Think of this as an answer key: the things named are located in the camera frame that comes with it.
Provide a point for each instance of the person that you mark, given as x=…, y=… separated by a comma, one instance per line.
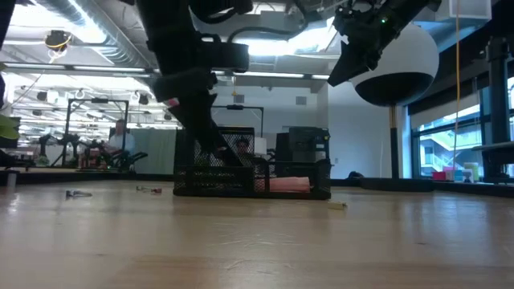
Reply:
x=243, y=146
x=121, y=140

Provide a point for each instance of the black cabinet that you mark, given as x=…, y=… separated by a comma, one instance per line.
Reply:
x=309, y=138

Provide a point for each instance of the black stand post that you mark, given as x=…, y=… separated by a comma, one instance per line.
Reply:
x=498, y=100

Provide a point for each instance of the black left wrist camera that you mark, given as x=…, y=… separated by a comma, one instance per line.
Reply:
x=227, y=57

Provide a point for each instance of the small red binder clip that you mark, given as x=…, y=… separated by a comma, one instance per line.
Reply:
x=156, y=190

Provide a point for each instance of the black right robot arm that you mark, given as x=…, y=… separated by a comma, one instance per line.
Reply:
x=413, y=10

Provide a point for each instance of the long ceiling light strip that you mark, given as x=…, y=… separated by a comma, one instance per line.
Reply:
x=80, y=68

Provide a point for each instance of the pale green container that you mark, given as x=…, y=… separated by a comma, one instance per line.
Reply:
x=472, y=172

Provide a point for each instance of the black aluminium table frame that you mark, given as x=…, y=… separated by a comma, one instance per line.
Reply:
x=100, y=176

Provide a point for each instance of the black background rig frame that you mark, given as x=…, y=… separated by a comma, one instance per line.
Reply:
x=237, y=107
x=98, y=100

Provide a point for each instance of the green curtain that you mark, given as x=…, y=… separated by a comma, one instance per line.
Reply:
x=154, y=150

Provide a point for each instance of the black mesh desk organizer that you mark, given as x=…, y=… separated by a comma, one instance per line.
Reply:
x=209, y=194

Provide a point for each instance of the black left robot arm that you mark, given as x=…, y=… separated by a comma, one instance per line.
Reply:
x=168, y=20

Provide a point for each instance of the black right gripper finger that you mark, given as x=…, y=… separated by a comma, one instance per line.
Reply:
x=351, y=68

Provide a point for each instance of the small red box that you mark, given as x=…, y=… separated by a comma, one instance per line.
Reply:
x=439, y=176

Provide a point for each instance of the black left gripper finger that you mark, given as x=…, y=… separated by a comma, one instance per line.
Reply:
x=201, y=120

